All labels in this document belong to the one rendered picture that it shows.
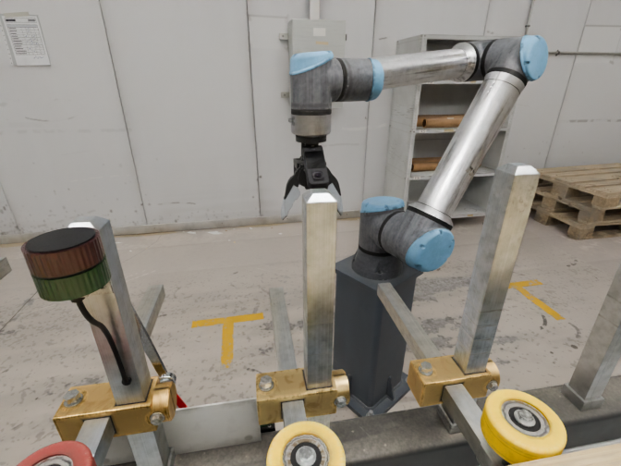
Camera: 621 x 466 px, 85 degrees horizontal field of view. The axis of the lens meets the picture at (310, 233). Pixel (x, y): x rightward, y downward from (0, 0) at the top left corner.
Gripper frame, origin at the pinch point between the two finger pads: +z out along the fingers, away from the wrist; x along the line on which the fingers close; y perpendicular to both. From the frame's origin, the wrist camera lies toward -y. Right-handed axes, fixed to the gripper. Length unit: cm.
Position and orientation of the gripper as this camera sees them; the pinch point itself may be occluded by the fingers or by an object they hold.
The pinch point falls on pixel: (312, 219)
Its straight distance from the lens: 84.2
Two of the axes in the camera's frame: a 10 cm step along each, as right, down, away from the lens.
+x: -9.8, 0.8, -1.7
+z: 0.0, 9.1, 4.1
